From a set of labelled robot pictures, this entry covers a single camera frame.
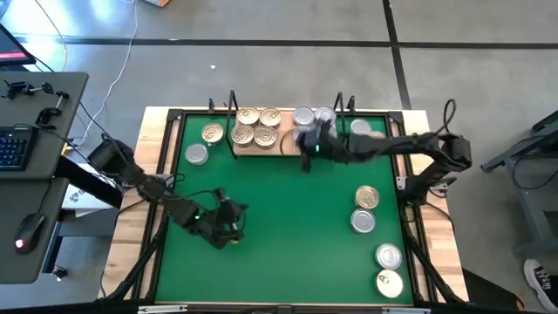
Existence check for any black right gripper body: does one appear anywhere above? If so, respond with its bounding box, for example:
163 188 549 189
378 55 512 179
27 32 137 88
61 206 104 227
300 126 350 165

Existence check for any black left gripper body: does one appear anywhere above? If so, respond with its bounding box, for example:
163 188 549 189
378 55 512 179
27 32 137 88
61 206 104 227
198 200 248 250

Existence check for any wooden shelf board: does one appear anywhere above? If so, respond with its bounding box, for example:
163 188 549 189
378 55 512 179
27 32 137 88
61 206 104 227
233 108 339 157

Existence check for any green table mat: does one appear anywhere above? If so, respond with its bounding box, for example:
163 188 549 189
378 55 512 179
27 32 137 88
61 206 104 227
155 113 414 305

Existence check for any black support beam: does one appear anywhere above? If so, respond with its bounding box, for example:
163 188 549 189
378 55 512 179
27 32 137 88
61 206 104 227
54 154 126 210

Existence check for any white printed box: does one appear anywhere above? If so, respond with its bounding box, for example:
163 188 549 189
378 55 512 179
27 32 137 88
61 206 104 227
60 172 123 219

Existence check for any black computer mouse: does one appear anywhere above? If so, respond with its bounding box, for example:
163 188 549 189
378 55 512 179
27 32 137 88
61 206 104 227
12 212 47 256

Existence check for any dark grey desk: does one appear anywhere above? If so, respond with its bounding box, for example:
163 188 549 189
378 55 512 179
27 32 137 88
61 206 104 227
0 71 91 285

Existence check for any black desk clamp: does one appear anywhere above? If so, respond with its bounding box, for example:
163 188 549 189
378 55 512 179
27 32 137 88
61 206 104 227
1 79 56 100
34 90 71 131

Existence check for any black backlit keyboard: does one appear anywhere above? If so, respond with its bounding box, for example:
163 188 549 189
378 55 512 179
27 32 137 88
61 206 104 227
0 125 39 172

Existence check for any black equipment stand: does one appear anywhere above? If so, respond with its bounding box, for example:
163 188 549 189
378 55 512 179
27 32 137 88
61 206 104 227
480 111 558 255

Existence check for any person's foot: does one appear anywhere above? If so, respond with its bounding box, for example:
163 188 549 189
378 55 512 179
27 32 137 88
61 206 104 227
522 258 558 313

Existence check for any dark computer monitor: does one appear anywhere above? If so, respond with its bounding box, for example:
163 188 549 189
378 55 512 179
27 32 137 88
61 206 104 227
0 24 38 67

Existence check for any black metal rig frame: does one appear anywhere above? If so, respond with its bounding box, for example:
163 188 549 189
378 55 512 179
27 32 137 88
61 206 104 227
99 106 470 314

